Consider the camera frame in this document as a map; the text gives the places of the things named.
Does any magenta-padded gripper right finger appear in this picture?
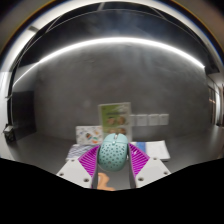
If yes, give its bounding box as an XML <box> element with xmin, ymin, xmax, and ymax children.
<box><xmin>127</xmin><ymin>142</ymin><xmax>172</xmax><ymax>190</ymax></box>

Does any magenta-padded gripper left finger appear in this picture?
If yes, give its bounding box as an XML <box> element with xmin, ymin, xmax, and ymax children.
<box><xmin>55</xmin><ymin>144</ymin><xmax>102</xmax><ymax>190</ymax></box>

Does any mint green computer mouse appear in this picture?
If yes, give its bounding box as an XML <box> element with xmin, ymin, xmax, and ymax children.
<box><xmin>97</xmin><ymin>132</ymin><xmax>130</xmax><ymax>173</ymax></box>

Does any grey striped flat book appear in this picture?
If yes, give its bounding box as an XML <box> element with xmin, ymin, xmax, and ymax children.
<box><xmin>65</xmin><ymin>143</ymin><xmax>101</xmax><ymax>162</ymax></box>

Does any white book with blue band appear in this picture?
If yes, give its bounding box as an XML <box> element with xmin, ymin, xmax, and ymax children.
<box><xmin>131</xmin><ymin>140</ymin><xmax>171</xmax><ymax>162</ymax></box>

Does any small white illustrated card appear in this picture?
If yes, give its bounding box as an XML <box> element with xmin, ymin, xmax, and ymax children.
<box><xmin>75</xmin><ymin>125</ymin><xmax>104</xmax><ymax>146</ymax></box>

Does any green standing picture sign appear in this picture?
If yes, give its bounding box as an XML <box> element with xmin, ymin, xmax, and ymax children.
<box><xmin>97</xmin><ymin>101</ymin><xmax>133</xmax><ymax>141</ymax></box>

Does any small dark desk device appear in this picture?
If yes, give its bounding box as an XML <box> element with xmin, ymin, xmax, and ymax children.
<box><xmin>2</xmin><ymin>123</ymin><xmax>16</xmax><ymax>143</ymax></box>

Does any curved white light strip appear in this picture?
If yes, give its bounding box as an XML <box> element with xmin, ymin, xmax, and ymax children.
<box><xmin>13</xmin><ymin>36</ymin><xmax>206</xmax><ymax>86</ymax></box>

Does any white wall plate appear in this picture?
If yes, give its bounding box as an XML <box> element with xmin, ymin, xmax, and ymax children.
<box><xmin>135</xmin><ymin>114</ymin><xmax>148</xmax><ymax>127</ymax></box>
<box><xmin>159</xmin><ymin>113</ymin><xmax>170</xmax><ymax>126</ymax></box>
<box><xmin>148</xmin><ymin>113</ymin><xmax>160</xmax><ymax>127</ymax></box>
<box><xmin>129</xmin><ymin>114</ymin><xmax>137</xmax><ymax>127</ymax></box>

